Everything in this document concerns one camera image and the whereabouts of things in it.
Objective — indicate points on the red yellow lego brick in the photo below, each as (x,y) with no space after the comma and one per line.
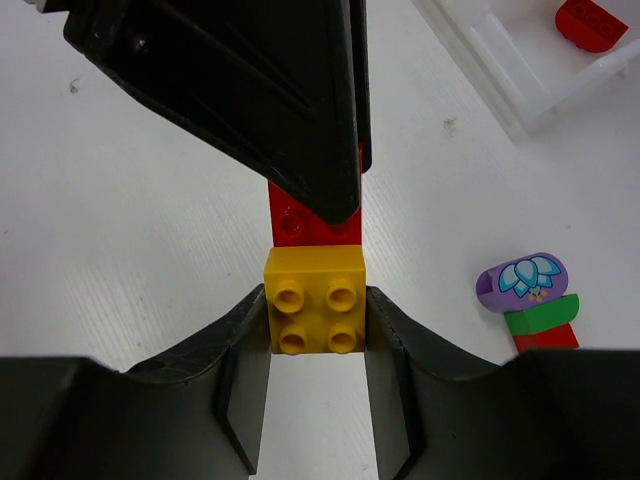
(589,26)

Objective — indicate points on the green yellow red lego stack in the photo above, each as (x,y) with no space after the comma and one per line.
(315,281)

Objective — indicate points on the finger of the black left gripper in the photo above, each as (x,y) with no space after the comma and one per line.
(280,86)

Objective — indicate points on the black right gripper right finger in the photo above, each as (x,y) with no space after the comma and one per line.
(440,412)

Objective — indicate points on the purple flower lego piece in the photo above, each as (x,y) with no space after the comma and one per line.
(522,283)

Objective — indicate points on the clear plastic compartment tray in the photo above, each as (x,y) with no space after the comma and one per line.
(525,71)

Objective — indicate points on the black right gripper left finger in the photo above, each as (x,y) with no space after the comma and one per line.
(193,411)

